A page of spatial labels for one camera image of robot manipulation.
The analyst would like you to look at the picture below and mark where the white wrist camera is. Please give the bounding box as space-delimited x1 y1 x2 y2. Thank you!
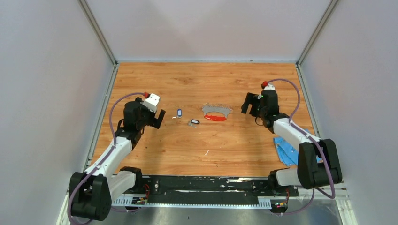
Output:
142 93 160 113
263 83 276 90

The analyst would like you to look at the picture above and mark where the blue tag key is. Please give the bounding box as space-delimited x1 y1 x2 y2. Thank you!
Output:
172 108 183 119

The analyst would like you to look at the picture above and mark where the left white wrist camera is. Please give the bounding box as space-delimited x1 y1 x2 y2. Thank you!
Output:
142 93 160 113

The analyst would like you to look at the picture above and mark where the red handled metal key holder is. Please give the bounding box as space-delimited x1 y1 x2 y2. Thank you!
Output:
201 104 233 122

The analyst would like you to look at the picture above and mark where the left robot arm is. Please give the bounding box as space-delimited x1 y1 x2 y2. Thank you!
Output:
67 92 165 225

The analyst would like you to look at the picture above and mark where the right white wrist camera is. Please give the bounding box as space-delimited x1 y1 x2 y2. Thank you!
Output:
263 83 276 90

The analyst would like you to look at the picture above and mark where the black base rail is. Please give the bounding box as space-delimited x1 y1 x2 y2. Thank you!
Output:
112 174 299 209

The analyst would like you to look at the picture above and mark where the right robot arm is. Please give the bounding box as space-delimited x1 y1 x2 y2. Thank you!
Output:
241 90 343 196

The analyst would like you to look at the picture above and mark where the black tag key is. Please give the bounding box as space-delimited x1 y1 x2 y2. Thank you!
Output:
187 119 200 128

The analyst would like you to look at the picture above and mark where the blue cloth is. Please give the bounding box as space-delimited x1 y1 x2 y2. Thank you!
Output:
274 128 320 166

